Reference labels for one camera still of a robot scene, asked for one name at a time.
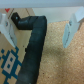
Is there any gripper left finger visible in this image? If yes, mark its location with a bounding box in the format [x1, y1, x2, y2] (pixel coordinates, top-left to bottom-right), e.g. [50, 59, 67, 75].
[0, 12, 19, 50]

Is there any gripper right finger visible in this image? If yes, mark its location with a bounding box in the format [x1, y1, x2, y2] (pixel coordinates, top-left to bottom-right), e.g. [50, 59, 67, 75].
[62, 7, 84, 49]

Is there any black drawer handle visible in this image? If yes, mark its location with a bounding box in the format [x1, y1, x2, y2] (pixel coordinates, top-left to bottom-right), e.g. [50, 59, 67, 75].
[10, 12, 49, 84]

